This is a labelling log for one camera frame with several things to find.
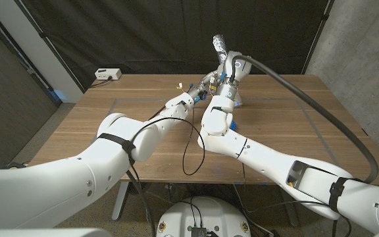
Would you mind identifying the small black electronics box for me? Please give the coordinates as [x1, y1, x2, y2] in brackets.
[191, 226, 218, 237]

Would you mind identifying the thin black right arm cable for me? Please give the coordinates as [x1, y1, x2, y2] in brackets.
[241, 163, 353, 237]

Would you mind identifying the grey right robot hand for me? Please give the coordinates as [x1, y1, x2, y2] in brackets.
[215, 50, 253, 99]

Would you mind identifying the grey table leg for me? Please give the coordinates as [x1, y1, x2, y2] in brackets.
[286, 200, 301, 228]

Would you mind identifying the white robot torso base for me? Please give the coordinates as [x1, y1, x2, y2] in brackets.
[156, 196, 252, 237]

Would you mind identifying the black left arm strap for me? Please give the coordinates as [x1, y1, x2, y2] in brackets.
[97, 132, 137, 165]

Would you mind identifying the black curtain backdrop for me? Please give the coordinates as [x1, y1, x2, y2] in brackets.
[13, 0, 335, 93]

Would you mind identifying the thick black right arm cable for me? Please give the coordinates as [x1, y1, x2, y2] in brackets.
[230, 55, 379, 184]

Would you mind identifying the black right arm strap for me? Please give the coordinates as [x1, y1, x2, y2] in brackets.
[328, 176, 350, 213]

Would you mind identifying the white table leg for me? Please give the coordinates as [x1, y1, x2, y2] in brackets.
[111, 182, 130, 221]

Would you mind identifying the white power box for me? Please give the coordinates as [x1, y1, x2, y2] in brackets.
[94, 68, 122, 81]

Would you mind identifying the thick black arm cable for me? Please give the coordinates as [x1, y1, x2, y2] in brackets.
[125, 104, 169, 237]
[230, 55, 379, 184]

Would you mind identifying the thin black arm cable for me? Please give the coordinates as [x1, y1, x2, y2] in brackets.
[241, 163, 353, 237]
[130, 103, 207, 177]

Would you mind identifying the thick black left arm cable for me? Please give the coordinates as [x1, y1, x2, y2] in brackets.
[125, 104, 169, 237]

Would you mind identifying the black backdrop frame pole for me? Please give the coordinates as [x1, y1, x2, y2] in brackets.
[13, 0, 87, 93]
[302, 0, 335, 76]

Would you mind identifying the aluminum foil roll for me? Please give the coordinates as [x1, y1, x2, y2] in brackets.
[212, 34, 243, 108]

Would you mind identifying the black power box cable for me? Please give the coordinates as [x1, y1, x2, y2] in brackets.
[89, 76, 113, 89]

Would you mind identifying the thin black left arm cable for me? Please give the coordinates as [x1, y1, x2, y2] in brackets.
[130, 103, 207, 177]

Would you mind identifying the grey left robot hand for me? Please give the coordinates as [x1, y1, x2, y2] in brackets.
[189, 70, 225, 101]

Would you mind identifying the yellow black foot pedal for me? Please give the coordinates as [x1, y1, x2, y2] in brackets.
[0, 161, 26, 169]

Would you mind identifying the black arm strap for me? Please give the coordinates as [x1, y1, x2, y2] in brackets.
[97, 132, 137, 165]
[328, 176, 350, 213]

